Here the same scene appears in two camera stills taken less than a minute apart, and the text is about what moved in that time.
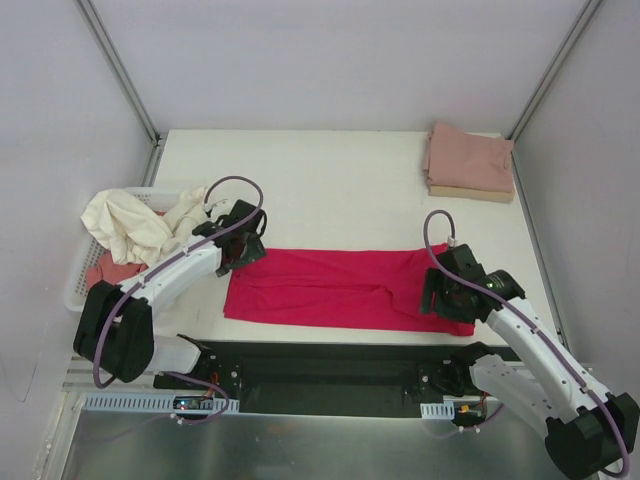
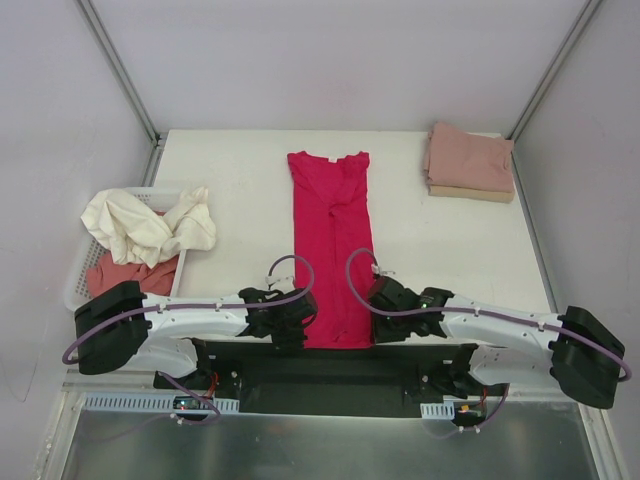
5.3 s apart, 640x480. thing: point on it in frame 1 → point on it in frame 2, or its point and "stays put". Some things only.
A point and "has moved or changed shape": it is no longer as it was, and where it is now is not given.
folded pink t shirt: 455,158 stays put
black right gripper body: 439,295 → 388,325
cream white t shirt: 137,232 stays put
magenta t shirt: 360,289 has moved or changed shape
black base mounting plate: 337,379 stays put
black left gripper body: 248,251 → 292,329
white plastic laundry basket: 158,198 stays put
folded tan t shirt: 494,196 stays put
